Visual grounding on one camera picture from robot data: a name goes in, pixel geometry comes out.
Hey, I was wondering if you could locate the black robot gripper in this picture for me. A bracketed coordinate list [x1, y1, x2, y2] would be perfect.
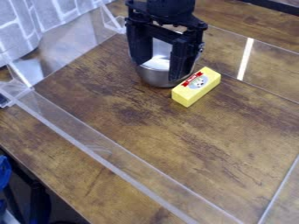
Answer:
[126, 0, 209, 81]

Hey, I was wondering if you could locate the stainless steel bowl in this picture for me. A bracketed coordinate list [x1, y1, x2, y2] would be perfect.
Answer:
[134, 38, 201, 88]

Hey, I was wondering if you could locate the yellow butter block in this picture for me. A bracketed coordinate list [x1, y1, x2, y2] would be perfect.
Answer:
[173, 67, 221, 108]

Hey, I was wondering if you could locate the grey brick pattern cloth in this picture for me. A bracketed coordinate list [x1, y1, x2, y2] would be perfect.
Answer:
[0, 0, 115, 67]

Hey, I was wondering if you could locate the blue object under table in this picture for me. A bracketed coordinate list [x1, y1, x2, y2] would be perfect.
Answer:
[0, 156, 12, 220]

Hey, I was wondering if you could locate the black table leg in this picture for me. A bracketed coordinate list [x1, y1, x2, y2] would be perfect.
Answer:
[30, 182, 52, 224]

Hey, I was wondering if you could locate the clear acrylic corner bracket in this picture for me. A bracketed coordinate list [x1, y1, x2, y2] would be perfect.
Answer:
[100, 4, 127, 34]

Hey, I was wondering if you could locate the clear acrylic enclosure panel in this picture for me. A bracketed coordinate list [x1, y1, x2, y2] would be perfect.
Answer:
[0, 0, 299, 224]

